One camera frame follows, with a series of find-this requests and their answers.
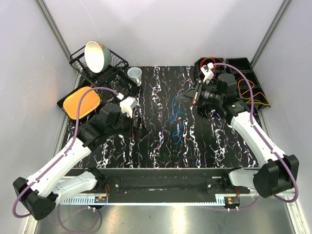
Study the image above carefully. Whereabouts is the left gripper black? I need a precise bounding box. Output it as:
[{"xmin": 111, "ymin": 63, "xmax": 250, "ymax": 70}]
[{"xmin": 107, "ymin": 110, "xmax": 149, "ymax": 141}]

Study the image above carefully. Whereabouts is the yellow cable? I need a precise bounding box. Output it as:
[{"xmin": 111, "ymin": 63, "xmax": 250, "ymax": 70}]
[{"xmin": 237, "ymin": 78, "xmax": 271, "ymax": 108}]

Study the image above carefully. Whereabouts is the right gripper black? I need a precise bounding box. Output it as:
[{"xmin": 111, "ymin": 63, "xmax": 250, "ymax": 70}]
[{"xmin": 176, "ymin": 79, "xmax": 223, "ymax": 106}]

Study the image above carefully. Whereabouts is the black bin far left column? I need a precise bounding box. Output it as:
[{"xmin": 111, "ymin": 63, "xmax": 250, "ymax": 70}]
[{"xmin": 194, "ymin": 57, "xmax": 226, "ymax": 73}]

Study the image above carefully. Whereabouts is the cream green bowl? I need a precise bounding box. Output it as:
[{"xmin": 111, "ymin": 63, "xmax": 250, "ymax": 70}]
[{"xmin": 84, "ymin": 40, "xmax": 111, "ymax": 73}]

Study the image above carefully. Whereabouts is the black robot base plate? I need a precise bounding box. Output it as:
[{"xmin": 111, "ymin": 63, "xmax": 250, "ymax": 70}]
[{"xmin": 78, "ymin": 168, "xmax": 251, "ymax": 204}]

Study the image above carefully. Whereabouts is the black bin far right column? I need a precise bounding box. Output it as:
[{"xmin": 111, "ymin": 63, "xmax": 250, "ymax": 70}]
[{"xmin": 225, "ymin": 57, "xmax": 253, "ymax": 73}]

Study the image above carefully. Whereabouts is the black bin near right column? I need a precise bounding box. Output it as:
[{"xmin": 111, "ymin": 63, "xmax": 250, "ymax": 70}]
[{"xmin": 238, "ymin": 85, "xmax": 270, "ymax": 109}]

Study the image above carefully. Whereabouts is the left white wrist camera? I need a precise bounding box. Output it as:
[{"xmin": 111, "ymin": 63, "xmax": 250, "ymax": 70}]
[{"xmin": 119, "ymin": 97, "xmax": 137, "ymax": 118}]

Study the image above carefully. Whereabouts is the black wire dish rack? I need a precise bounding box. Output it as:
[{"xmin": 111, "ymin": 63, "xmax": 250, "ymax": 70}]
[{"xmin": 69, "ymin": 46, "xmax": 139, "ymax": 98}]

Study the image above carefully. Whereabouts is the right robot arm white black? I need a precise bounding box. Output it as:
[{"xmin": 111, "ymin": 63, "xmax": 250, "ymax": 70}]
[{"xmin": 177, "ymin": 73, "xmax": 299, "ymax": 198}]

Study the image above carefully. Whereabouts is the light blue cup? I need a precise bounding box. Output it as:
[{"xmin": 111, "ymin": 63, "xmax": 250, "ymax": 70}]
[{"xmin": 127, "ymin": 67, "xmax": 142, "ymax": 86}]

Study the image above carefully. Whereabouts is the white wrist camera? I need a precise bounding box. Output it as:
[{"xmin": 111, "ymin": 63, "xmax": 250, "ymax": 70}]
[
  {"xmin": 119, "ymin": 97, "xmax": 137, "ymax": 118},
  {"xmin": 200, "ymin": 62, "xmax": 215, "ymax": 84}
]

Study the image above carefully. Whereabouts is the black bin middle right column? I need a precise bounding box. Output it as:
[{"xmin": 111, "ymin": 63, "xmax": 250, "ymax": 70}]
[{"xmin": 230, "ymin": 70, "xmax": 260, "ymax": 88}]

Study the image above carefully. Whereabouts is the left purple robot hose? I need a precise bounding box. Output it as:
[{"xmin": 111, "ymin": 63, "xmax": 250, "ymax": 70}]
[{"xmin": 12, "ymin": 87, "xmax": 122, "ymax": 232}]

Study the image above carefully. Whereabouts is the blue cable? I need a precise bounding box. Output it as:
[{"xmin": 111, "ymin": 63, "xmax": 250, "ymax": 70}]
[{"xmin": 169, "ymin": 96, "xmax": 190, "ymax": 144}]

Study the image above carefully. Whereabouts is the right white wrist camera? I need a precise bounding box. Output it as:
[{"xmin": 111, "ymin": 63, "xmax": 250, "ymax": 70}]
[{"xmin": 200, "ymin": 62, "xmax": 215, "ymax": 84}]

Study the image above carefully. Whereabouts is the aluminium rail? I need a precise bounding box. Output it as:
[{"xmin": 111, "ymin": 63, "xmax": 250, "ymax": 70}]
[{"xmin": 36, "ymin": 176, "xmax": 298, "ymax": 204}]

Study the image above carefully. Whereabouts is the black bin near left column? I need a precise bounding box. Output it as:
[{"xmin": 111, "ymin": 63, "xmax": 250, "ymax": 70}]
[{"xmin": 196, "ymin": 100, "xmax": 229, "ymax": 117}]

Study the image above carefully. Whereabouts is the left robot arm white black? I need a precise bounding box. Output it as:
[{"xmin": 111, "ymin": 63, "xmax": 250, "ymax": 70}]
[{"xmin": 13, "ymin": 103, "xmax": 148, "ymax": 220}]

